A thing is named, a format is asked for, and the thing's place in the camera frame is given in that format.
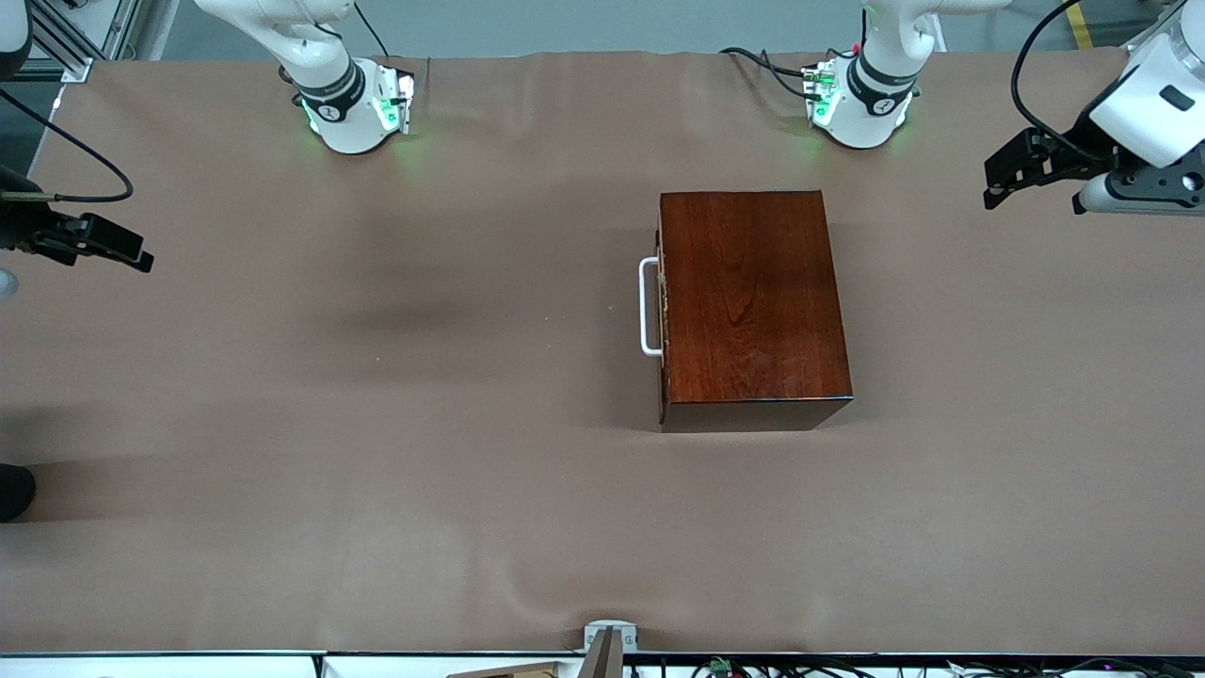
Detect wooden drawer with white handle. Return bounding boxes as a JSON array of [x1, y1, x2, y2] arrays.
[[639, 215, 669, 425]]

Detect yellow floor tape stripe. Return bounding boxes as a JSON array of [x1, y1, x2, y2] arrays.
[[1062, 0, 1098, 50]]

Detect black round object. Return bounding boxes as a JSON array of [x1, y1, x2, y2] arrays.
[[0, 463, 37, 525]]

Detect dark wooden cabinet box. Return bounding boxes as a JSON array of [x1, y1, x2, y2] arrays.
[[657, 190, 854, 432]]

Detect brown table cloth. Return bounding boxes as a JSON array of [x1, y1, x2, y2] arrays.
[[0, 49, 1205, 655]]

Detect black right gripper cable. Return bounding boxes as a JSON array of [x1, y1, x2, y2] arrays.
[[0, 87, 135, 202]]

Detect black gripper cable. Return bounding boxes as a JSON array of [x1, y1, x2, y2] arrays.
[[0, 87, 135, 202], [1010, 0, 1085, 161]]

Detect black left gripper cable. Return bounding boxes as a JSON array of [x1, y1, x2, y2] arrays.
[[1010, 0, 1085, 161]]

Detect black arm base cables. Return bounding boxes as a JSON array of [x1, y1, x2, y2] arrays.
[[720, 45, 825, 103]]

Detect thin black base cable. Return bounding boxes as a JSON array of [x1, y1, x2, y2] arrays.
[[353, 0, 398, 59]]

